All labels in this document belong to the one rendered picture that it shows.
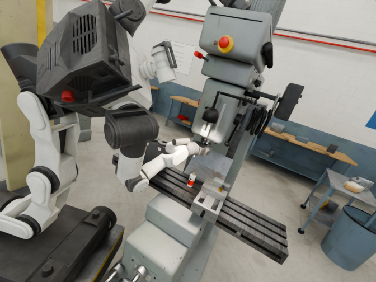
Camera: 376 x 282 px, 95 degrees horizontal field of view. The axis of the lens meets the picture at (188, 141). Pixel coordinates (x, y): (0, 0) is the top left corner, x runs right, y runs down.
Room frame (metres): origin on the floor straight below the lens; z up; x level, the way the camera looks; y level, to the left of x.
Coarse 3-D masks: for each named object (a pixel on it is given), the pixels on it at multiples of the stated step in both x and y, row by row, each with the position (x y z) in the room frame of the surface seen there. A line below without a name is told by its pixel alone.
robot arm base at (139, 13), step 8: (120, 0) 0.68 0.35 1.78; (128, 0) 0.70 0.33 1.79; (136, 0) 0.72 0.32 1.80; (112, 8) 0.66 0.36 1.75; (120, 8) 0.67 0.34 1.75; (128, 8) 0.69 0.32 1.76; (136, 8) 0.71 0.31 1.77; (128, 16) 0.68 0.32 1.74; (136, 16) 0.70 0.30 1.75; (120, 24) 0.67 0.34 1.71; (128, 24) 0.68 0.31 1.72; (136, 24) 0.69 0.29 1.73; (128, 32) 0.69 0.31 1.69
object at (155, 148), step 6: (150, 144) 1.10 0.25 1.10; (156, 144) 1.09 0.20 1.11; (162, 144) 1.09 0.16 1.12; (150, 150) 1.09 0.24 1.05; (156, 150) 1.08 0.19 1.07; (162, 150) 1.07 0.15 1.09; (144, 156) 1.10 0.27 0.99; (150, 156) 1.09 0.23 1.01; (156, 156) 1.08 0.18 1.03; (144, 162) 1.10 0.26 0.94
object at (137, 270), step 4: (136, 268) 0.57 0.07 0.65; (140, 268) 0.57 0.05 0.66; (144, 268) 0.58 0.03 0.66; (136, 272) 0.56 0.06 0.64; (140, 272) 0.56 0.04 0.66; (144, 272) 0.56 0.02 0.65; (136, 276) 0.55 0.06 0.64; (140, 276) 0.55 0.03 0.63; (144, 276) 0.55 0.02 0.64; (120, 280) 0.50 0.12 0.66; (124, 280) 0.50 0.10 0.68; (128, 280) 0.50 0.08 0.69; (132, 280) 0.53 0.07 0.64; (136, 280) 0.53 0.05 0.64; (140, 280) 0.55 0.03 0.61
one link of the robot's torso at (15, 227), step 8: (16, 200) 0.68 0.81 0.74; (24, 200) 0.69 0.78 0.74; (8, 208) 0.63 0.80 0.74; (16, 208) 0.65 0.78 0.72; (24, 208) 0.68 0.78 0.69; (0, 216) 0.58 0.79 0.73; (8, 216) 0.61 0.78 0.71; (16, 216) 0.64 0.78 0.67; (0, 224) 0.57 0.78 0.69; (8, 224) 0.57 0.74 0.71; (16, 224) 0.57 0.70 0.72; (24, 224) 0.57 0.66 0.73; (8, 232) 0.57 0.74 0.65; (16, 232) 0.56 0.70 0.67; (24, 232) 0.56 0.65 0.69; (32, 232) 0.58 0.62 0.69
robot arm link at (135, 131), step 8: (120, 120) 0.48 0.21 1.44; (128, 120) 0.49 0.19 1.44; (136, 120) 0.51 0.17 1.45; (144, 120) 0.52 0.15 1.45; (120, 128) 0.46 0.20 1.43; (128, 128) 0.47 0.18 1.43; (136, 128) 0.49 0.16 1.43; (144, 128) 0.51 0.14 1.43; (152, 128) 0.53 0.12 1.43; (128, 136) 0.46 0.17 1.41; (136, 136) 0.48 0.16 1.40; (144, 136) 0.51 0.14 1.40; (152, 136) 0.53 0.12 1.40; (128, 144) 0.48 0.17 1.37; (136, 144) 0.50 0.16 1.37; (144, 144) 0.52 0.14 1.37; (128, 152) 0.51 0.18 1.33; (136, 152) 0.51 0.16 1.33; (144, 152) 0.55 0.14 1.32
